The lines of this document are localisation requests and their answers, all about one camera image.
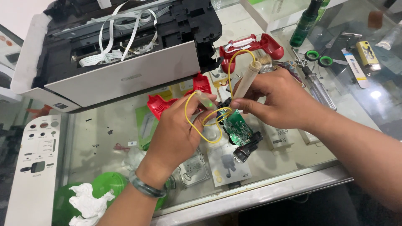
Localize person's left hand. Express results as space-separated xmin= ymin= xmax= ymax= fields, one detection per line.
xmin=137 ymin=92 xmax=220 ymax=189

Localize person's right hand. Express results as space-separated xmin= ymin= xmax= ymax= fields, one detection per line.
xmin=231 ymin=67 xmax=328 ymax=133

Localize cream tester probe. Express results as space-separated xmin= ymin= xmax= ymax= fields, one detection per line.
xmin=232 ymin=60 xmax=262 ymax=101

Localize translucent tester probe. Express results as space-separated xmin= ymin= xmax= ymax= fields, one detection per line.
xmin=193 ymin=90 xmax=219 ymax=111

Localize yellow tester wire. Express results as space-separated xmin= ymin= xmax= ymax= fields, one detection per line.
xmin=184 ymin=49 xmax=257 ymax=144

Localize green white accessory box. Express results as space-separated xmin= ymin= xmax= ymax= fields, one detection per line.
xmin=135 ymin=105 xmax=159 ymax=151

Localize patterned cloth pouch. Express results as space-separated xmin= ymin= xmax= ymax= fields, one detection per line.
xmin=276 ymin=61 xmax=306 ymax=88

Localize red controller front shell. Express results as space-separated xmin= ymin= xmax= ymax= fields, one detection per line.
xmin=147 ymin=72 xmax=213 ymax=121

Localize red controller shell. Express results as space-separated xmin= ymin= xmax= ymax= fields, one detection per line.
xmin=219 ymin=33 xmax=285 ymax=74
xmin=147 ymin=72 xmax=213 ymax=121

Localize silver hard drive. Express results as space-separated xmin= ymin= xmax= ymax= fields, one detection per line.
xmin=178 ymin=150 xmax=210 ymax=189

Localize small bristle brush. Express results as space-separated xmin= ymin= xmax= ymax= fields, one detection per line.
xmin=256 ymin=54 xmax=273 ymax=74

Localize white charger box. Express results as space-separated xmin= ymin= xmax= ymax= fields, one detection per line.
xmin=263 ymin=123 xmax=296 ymax=152

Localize small metal clamp tool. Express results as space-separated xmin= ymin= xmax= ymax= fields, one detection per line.
xmin=291 ymin=47 xmax=310 ymax=68

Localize yellow white accessory packet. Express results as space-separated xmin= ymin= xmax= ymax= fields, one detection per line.
xmin=156 ymin=80 xmax=194 ymax=101

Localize green circuit board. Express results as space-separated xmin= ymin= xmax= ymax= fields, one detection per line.
xmin=218 ymin=108 xmax=254 ymax=147

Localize red controller back shell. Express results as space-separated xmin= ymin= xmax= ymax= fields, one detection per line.
xmin=219 ymin=33 xmax=285 ymax=74

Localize white card with black print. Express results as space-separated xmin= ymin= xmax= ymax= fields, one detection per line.
xmin=207 ymin=144 xmax=253 ymax=188

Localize white ribbon in shell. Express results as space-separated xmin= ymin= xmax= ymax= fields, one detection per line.
xmin=224 ymin=38 xmax=255 ymax=53

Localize dark green spray bottle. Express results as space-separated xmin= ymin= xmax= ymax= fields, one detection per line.
xmin=289 ymin=0 xmax=324 ymax=48

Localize open white black printer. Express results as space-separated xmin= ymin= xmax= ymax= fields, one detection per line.
xmin=11 ymin=0 xmax=224 ymax=113

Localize green plastic bowl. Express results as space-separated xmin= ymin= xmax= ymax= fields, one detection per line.
xmin=91 ymin=172 xmax=171 ymax=211
xmin=52 ymin=182 xmax=95 ymax=226

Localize white blue paste tube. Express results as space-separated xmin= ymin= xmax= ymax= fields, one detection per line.
xmin=341 ymin=48 xmax=371 ymax=89

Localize white display box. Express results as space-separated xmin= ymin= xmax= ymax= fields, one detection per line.
xmin=240 ymin=0 xmax=312 ymax=32

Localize yellow black lighter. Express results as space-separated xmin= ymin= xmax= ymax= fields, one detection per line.
xmin=356 ymin=41 xmax=382 ymax=71

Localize light green bottle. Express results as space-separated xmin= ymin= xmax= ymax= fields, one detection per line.
xmin=316 ymin=0 xmax=331 ymax=22

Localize crumpled white tissue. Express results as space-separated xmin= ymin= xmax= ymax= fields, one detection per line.
xmin=68 ymin=183 xmax=116 ymax=226

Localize silver tube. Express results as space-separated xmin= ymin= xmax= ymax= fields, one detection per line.
xmin=375 ymin=23 xmax=402 ymax=51

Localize white printer control panel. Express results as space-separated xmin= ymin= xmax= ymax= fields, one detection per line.
xmin=4 ymin=114 xmax=62 ymax=226

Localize clear handled screwdriver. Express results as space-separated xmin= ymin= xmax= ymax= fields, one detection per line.
xmin=301 ymin=66 xmax=338 ymax=112

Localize green handled scissors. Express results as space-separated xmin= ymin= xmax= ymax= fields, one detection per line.
xmin=305 ymin=31 xmax=363 ymax=68

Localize green stone bracelet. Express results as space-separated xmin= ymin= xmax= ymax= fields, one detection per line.
xmin=128 ymin=169 xmax=167 ymax=199

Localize black controller inner frame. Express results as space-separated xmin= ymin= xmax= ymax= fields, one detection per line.
xmin=216 ymin=97 xmax=264 ymax=164

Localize white flat ribbon cables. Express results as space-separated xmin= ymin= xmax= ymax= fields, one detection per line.
xmin=78 ymin=0 xmax=172 ymax=68

